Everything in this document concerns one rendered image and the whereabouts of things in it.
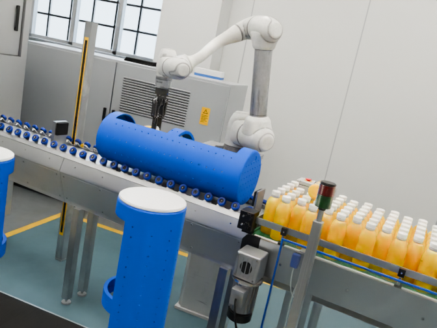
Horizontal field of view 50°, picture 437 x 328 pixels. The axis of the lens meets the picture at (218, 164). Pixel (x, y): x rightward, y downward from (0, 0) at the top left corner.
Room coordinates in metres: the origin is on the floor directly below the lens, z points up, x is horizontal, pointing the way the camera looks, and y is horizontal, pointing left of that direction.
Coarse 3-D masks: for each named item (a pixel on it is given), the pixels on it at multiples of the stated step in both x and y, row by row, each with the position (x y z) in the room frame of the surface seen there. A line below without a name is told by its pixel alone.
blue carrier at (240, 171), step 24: (120, 120) 2.52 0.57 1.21; (96, 144) 2.51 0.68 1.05; (120, 144) 2.44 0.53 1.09; (144, 144) 2.38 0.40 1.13; (168, 144) 2.34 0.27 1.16; (192, 144) 2.31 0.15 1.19; (144, 168) 2.40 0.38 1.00; (168, 168) 2.31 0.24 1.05; (192, 168) 2.25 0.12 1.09; (216, 168) 2.20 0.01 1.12; (240, 168) 2.17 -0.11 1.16; (216, 192) 2.23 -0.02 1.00; (240, 192) 2.20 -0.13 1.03
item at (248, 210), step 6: (246, 210) 2.03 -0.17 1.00; (252, 210) 2.05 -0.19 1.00; (240, 216) 2.03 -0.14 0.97; (246, 216) 2.00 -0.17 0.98; (252, 216) 2.00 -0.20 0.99; (240, 222) 2.02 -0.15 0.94; (246, 222) 2.01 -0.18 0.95; (252, 222) 2.00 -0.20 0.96; (246, 228) 2.00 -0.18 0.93; (252, 228) 2.02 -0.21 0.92
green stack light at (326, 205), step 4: (320, 196) 1.74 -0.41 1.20; (316, 200) 1.76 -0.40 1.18; (320, 200) 1.74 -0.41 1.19; (324, 200) 1.73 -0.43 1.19; (328, 200) 1.74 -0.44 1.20; (332, 200) 1.75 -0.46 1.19; (316, 204) 1.75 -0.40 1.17; (320, 204) 1.74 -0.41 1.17; (324, 204) 1.73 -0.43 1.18; (328, 204) 1.74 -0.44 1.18; (324, 208) 1.73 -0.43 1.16; (328, 208) 1.74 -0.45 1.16
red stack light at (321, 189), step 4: (320, 184) 1.76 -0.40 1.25; (320, 188) 1.75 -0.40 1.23; (324, 188) 1.74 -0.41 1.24; (328, 188) 1.73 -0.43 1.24; (332, 188) 1.74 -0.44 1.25; (320, 192) 1.75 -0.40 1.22; (324, 192) 1.74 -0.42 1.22; (328, 192) 1.73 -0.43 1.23; (332, 192) 1.74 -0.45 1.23; (324, 196) 1.74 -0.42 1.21; (328, 196) 1.73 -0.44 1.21; (332, 196) 1.74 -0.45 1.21
